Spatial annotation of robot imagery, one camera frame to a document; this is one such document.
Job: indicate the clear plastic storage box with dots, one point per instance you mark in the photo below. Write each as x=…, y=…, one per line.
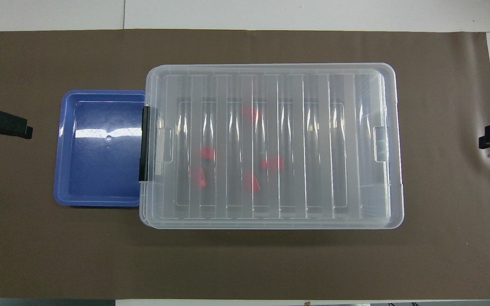
x=151, y=199

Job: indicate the blue plastic tray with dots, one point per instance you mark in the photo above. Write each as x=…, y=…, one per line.
x=100, y=170

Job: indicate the red plastic block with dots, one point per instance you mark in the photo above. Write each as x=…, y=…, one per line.
x=198, y=177
x=252, y=183
x=251, y=114
x=207, y=154
x=273, y=163

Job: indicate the brown paper table mat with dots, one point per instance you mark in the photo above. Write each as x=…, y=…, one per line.
x=58, y=255

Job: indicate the clear ribbed plastic box lid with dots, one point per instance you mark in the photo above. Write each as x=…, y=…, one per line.
x=270, y=140

